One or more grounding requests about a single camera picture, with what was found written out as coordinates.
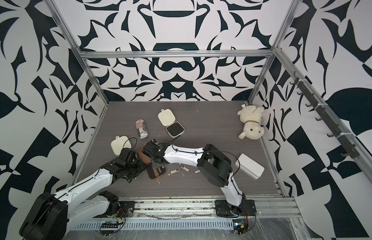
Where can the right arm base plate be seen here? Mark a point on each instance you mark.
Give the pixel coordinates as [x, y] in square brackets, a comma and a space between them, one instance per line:
[225, 210]

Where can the crushed flag print can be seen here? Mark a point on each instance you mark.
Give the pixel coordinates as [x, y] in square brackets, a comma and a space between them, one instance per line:
[142, 129]

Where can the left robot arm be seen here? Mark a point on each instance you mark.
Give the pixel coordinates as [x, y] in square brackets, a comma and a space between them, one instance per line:
[52, 216]

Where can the small cream clipper middle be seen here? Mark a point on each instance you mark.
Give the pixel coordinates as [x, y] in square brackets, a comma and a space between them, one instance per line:
[185, 168]

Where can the right circuit board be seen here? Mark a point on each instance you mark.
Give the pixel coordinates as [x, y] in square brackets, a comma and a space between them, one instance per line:
[240, 226]

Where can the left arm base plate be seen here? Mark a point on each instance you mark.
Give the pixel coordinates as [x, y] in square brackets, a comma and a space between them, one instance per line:
[123, 209]

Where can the left circuit board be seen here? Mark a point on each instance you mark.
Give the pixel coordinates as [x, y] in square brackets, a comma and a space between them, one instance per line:
[109, 228]

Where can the white teddy bear plush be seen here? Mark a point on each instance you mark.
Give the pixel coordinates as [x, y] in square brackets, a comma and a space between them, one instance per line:
[251, 116]

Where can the circuit board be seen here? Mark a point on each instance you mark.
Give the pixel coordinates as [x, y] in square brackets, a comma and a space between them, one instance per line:
[240, 226]
[109, 228]

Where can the white box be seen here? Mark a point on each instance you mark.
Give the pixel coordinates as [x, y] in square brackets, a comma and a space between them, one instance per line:
[250, 167]

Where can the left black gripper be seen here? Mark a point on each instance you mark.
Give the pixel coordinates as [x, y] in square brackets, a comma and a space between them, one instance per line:
[138, 160]

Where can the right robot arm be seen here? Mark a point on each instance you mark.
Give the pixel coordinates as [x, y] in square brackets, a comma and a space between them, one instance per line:
[212, 163]

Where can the small cream clipper left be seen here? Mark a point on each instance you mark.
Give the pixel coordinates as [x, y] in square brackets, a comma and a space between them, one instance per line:
[174, 171]

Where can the cream nail kit case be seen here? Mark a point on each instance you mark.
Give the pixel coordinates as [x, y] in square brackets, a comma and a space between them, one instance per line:
[168, 120]
[119, 143]

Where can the wall hook rail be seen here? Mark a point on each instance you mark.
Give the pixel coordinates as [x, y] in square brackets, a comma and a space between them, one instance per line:
[327, 115]

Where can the brown nail kit case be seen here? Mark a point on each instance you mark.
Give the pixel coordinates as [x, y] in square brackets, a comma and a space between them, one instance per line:
[152, 172]

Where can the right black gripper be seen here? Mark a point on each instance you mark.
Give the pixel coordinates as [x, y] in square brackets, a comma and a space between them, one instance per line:
[152, 162]

